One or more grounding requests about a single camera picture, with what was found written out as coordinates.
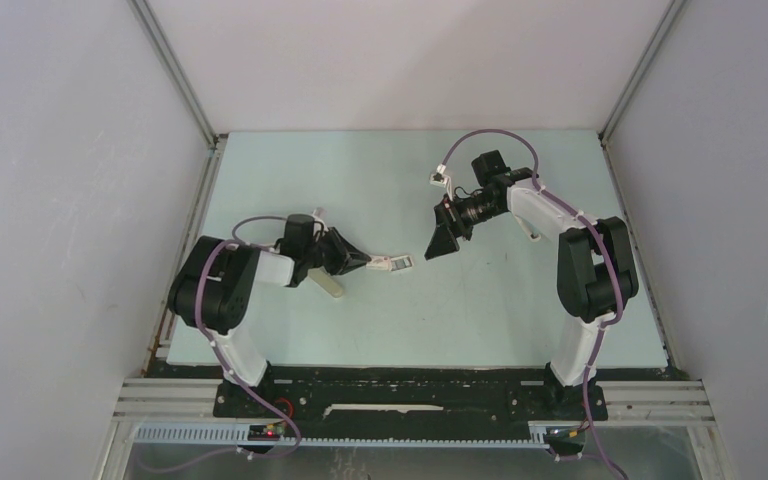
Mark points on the left aluminium frame post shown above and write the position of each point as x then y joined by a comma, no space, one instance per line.
164,51

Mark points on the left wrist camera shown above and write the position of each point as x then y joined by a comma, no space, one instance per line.
318,213

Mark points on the white staple box sleeve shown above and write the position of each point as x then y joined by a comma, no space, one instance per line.
379,263

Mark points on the aluminium frame post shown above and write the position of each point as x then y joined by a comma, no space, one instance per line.
164,51
657,40

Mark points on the right aluminium frame post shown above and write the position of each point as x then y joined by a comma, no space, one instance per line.
657,40

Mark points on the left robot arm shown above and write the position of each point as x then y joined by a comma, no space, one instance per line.
211,292

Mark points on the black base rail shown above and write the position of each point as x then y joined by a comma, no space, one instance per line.
413,404

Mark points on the olive green stapler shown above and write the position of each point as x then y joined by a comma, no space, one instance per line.
325,281

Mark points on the light blue stapler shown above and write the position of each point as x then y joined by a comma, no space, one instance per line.
533,235

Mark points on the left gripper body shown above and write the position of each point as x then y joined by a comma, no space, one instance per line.
326,251

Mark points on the staple tray box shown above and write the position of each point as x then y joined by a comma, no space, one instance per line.
401,263

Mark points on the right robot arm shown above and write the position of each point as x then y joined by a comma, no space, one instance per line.
595,274

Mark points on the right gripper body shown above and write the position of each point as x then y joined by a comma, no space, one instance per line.
475,210

